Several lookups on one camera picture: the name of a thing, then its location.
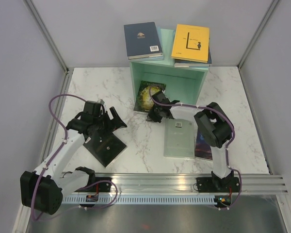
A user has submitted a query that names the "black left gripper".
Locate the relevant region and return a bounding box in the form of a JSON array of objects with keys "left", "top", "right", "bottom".
[{"left": 93, "top": 107, "right": 127, "bottom": 139}]

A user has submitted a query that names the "green Alice Wonderland book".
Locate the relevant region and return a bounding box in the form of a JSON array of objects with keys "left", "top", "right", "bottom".
[{"left": 133, "top": 81, "right": 166, "bottom": 113}]

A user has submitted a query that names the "pale green grey book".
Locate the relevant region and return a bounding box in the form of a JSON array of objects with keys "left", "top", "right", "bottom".
[{"left": 163, "top": 119, "right": 194, "bottom": 159}]

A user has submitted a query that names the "black glossy book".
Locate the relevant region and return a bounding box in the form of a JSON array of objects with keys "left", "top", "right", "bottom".
[{"left": 83, "top": 132, "right": 127, "bottom": 168}]

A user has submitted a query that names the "purple night sky book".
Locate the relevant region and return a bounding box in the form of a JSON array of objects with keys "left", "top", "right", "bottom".
[{"left": 194, "top": 130, "right": 212, "bottom": 161}]

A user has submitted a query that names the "teal ocean cover book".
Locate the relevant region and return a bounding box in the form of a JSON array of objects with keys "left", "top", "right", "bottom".
[{"left": 174, "top": 49, "right": 212, "bottom": 68}]

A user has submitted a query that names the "dark blue hardcover book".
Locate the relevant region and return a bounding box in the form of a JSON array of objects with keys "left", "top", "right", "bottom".
[{"left": 124, "top": 22, "right": 163, "bottom": 59}]

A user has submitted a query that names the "yellow hardcover book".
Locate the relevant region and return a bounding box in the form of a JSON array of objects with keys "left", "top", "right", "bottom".
[{"left": 171, "top": 24, "right": 210, "bottom": 63}]

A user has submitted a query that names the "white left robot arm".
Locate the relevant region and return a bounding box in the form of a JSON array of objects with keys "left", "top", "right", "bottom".
[{"left": 20, "top": 101, "right": 127, "bottom": 215}]

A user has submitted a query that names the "mint green open cabinet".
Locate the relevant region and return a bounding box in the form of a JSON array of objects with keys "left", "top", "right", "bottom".
[{"left": 129, "top": 28, "right": 209, "bottom": 105}]

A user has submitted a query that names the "light blue cable duct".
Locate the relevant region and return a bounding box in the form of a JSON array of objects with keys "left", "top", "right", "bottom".
[{"left": 60, "top": 193, "right": 231, "bottom": 205}]

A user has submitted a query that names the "aluminium rail base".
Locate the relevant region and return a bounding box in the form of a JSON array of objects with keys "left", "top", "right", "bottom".
[{"left": 24, "top": 172, "right": 289, "bottom": 195}]

